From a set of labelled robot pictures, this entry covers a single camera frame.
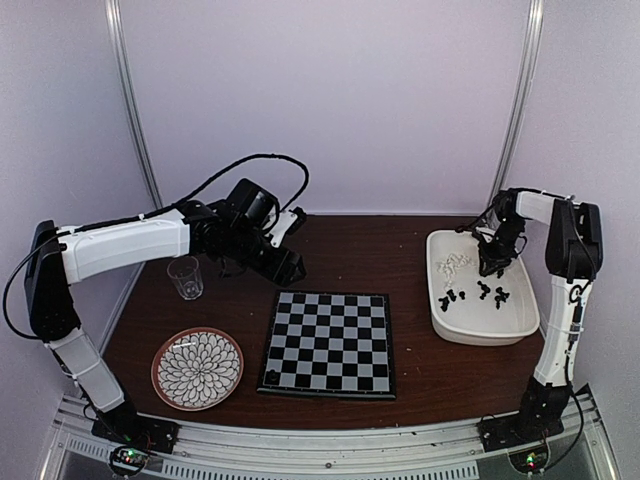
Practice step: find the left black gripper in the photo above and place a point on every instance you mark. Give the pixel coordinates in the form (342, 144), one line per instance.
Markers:
(280, 271)

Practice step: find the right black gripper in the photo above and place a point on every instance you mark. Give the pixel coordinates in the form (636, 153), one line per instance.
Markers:
(493, 258)

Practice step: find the black and grey chessboard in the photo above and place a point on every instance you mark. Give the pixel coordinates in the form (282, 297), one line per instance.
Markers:
(325, 344)

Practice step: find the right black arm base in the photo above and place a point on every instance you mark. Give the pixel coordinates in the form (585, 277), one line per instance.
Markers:
(497, 433)

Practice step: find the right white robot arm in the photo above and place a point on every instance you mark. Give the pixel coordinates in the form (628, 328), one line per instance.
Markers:
(574, 255)

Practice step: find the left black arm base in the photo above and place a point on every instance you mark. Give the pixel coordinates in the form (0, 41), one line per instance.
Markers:
(131, 429)

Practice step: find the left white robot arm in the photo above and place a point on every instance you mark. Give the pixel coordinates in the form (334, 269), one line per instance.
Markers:
(61, 257)

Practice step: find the black chess pieces in tub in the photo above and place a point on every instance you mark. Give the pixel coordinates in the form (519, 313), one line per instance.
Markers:
(498, 295)

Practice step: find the pile of white chess pieces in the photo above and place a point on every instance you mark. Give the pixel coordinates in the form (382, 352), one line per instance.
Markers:
(454, 262)

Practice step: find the white plastic tub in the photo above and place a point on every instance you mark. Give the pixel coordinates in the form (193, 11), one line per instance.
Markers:
(475, 322)

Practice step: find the clear drinking glass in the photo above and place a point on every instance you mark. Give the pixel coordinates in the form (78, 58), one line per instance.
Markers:
(184, 272)

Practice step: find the floral patterned plate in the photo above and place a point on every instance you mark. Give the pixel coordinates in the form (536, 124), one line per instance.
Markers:
(197, 369)

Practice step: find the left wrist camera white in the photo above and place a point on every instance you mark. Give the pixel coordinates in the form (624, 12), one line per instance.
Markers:
(287, 224)

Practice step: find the left aluminium frame post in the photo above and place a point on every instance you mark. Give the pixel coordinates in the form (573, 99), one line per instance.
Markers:
(118, 41)

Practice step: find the aluminium frame post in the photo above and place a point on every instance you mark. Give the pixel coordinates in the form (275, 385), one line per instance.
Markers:
(528, 63)
(118, 41)

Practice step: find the right aluminium frame post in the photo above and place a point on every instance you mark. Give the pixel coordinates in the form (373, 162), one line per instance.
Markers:
(528, 63)

